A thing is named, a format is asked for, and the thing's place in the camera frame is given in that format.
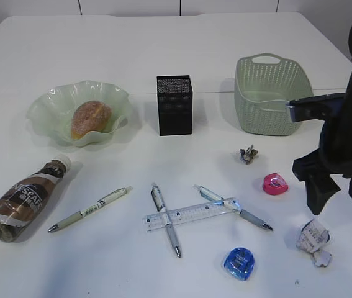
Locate cream pen on left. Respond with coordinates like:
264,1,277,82
47,186,133,233

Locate clear plastic ruler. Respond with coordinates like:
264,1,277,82
142,201,233,232

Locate green wavy glass plate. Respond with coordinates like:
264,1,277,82
26,80,133,147

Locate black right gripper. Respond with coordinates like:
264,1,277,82
292,95,352,215

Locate large white paper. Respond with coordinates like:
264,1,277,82
296,219,331,254

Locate blue pencil sharpener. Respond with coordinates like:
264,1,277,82
223,247,255,280

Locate small dark paper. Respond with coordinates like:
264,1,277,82
239,145,258,165

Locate pink pencil sharpener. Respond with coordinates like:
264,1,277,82
262,173,289,196

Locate sugared bread roll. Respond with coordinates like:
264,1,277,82
71,101,112,140

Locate small white paper scrap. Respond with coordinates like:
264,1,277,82
312,250,332,268

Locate grey pen on right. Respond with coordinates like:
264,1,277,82
194,184,274,232

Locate grey pen in middle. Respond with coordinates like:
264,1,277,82
151,183,181,258

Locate green woven plastic basket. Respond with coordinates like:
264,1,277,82
234,53,313,136

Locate black mesh pen holder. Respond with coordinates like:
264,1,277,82
156,75,193,136

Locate brown Nescafe coffee bottle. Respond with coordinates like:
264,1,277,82
0,155,71,242

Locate grey pen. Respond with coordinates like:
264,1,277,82
194,184,274,232
151,183,181,258

